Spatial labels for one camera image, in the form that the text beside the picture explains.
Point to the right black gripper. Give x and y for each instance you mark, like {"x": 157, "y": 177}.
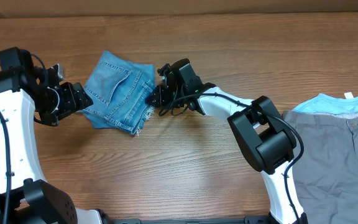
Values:
{"x": 161, "y": 96}

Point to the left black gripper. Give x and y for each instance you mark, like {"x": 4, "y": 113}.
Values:
{"x": 75, "y": 101}

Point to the light blue denim jeans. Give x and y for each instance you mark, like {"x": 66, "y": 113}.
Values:
{"x": 118, "y": 89}

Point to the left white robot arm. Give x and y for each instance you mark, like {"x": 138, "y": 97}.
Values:
{"x": 29, "y": 95}

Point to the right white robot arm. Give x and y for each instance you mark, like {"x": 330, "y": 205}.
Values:
{"x": 268, "y": 143}

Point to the light blue folded garment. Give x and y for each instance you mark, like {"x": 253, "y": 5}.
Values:
{"x": 326, "y": 104}

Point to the grey folded garment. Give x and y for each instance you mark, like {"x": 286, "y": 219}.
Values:
{"x": 326, "y": 176}

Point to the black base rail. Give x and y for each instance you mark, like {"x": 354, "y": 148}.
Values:
{"x": 245, "y": 220}

